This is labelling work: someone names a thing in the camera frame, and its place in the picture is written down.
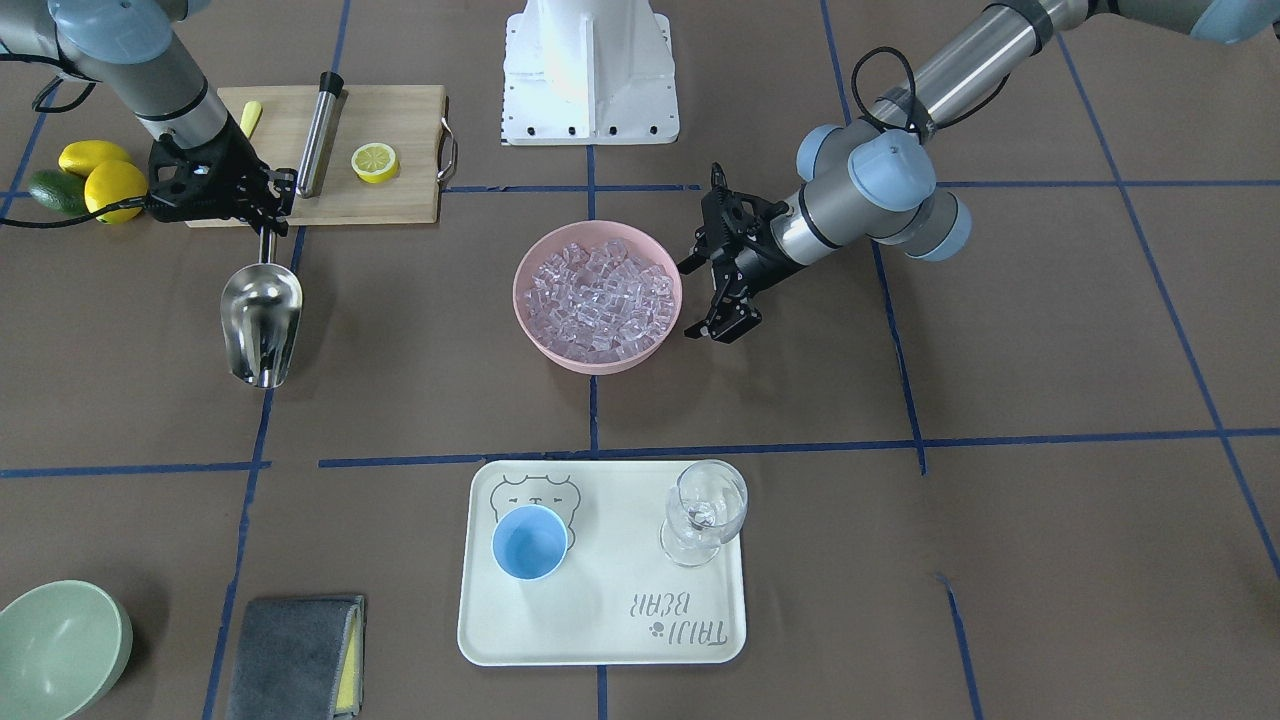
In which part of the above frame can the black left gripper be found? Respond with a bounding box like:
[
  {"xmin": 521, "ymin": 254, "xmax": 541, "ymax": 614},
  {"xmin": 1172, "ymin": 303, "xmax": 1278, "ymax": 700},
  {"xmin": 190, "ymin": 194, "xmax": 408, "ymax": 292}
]
[{"xmin": 677, "ymin": 164, "xmax": 801, "ymax": 345}]

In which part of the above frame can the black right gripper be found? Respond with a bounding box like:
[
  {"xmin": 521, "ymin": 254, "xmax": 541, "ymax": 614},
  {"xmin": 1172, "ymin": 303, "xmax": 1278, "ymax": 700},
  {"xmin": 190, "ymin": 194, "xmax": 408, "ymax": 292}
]
[{"xmin": 147, "ymin": 129, "xmax": 297, "ymax": 237}]

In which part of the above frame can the silver metal ice scoop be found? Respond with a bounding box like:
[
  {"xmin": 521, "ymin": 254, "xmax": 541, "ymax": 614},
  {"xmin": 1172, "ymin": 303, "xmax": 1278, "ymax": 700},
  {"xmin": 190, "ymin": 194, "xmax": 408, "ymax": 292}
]
[{"xmin": 219, "ymin": 228, "xmax": 305, "ymax": 389}]

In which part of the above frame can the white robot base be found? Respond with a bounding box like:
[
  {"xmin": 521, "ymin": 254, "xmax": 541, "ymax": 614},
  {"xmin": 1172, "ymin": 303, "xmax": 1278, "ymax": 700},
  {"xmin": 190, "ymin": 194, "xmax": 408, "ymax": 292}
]
[{"xmin": 500, "ymin": 1, "xmax": 681, "ymax": 146}]

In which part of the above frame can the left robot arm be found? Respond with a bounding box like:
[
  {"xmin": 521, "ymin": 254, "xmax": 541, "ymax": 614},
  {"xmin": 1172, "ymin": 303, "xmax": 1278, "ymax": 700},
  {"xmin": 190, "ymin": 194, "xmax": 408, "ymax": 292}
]
[{"xmin": 677, "ymin": 1, "xmax": 1279, "ymax": 343}]

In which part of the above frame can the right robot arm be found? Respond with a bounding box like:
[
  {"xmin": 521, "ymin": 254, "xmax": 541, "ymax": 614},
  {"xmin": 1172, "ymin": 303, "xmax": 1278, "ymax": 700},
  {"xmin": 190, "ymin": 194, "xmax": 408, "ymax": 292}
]
[{"xmin": 1, "ymin": 1, "xmax": 297, "ymax": 237}]

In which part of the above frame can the clear ice cubes pile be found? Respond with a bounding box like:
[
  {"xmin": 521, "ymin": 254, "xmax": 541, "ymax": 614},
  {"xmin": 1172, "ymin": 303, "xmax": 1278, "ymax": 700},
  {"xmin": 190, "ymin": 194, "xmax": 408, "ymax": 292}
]
[{"xmin": 515, "ymin": 237, "xmax": 678, "ymax": 365}]

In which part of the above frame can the blue cup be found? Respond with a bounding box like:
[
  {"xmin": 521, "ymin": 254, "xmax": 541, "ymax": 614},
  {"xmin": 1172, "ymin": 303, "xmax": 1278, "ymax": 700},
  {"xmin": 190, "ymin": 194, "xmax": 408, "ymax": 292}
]
[{"xmin": 492, "ymin": 505, "xmax": 570, "ymax": 582}]

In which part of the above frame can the yellow plastic knife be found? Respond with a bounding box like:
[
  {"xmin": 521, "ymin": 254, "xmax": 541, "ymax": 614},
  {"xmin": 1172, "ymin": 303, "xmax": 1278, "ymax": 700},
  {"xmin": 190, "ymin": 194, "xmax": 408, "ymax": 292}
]
[{"xmin": 238, "ymin": 100, "xmax": 262, "ymax": 138}]

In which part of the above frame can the yellow lemon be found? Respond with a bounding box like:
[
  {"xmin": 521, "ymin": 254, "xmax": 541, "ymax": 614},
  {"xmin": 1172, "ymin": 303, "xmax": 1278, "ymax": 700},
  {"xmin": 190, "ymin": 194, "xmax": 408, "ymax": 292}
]
[
  {"xmin": 58, "ymin": 138, "xmax": 132, "ymax": 179},
  {"xmin": 84, "ymin": 160, "xmax": 148, "ymax": 224}
]

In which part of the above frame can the pink bowl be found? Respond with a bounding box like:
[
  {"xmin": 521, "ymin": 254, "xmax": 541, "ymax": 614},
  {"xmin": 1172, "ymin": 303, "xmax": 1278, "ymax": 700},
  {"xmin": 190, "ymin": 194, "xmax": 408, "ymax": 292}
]
[{"xmin": 513, "ymin": 220, "xmax": 684, "ymax": 375}]

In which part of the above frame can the lemon half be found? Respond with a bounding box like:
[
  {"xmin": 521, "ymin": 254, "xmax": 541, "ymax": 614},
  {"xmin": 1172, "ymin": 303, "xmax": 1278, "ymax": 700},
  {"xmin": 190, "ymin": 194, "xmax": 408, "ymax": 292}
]
[{"xmin": 349, "ymin": 142, "xmax": 401, "ymax": 184}]

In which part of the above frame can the wooden cutting board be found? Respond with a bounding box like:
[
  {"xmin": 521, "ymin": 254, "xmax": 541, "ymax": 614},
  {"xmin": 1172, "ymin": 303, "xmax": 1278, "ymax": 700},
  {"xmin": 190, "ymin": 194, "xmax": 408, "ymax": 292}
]
[{"xmin": 218, "ymin": 85, "xmax": 445, "ymax": 227}]

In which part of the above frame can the green avocado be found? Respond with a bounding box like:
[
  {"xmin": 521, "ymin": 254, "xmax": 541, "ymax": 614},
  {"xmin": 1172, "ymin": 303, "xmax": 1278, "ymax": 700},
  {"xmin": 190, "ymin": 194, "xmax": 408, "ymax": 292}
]
[{"xmin": 27, "ymin": 170, "xmax": 90, "ymax": 217}]

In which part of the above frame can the clear wine glass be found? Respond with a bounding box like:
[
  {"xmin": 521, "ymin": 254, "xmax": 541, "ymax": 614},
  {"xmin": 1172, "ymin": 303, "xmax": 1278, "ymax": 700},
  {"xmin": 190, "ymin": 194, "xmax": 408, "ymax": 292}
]
[{"xmin": 659, "ymin": 459, "xmax": 749, "ymax": 568}]

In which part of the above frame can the cream serving tray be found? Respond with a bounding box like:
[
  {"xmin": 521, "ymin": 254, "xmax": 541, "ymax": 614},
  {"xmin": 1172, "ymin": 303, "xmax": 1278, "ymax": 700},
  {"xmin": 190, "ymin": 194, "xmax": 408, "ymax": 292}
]
[{"xmin": 456, "ymin": 460, "xmax": 748, "ymax": 666}]

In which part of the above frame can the grey yellow cloth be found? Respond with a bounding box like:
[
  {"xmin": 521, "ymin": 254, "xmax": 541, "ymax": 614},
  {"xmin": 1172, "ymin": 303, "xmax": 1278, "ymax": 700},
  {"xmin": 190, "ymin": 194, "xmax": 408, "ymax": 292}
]
[{"xmin": 225, "ymin": 594, "xmax": 366, "ymax": 719}]

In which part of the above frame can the green bowl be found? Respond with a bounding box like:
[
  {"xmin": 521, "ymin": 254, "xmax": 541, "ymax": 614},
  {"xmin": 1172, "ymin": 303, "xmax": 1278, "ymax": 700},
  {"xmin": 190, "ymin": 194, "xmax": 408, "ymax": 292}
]
[{"xmin": 1, "ymin": 580, "xmax": 133, "ymax": 719}]

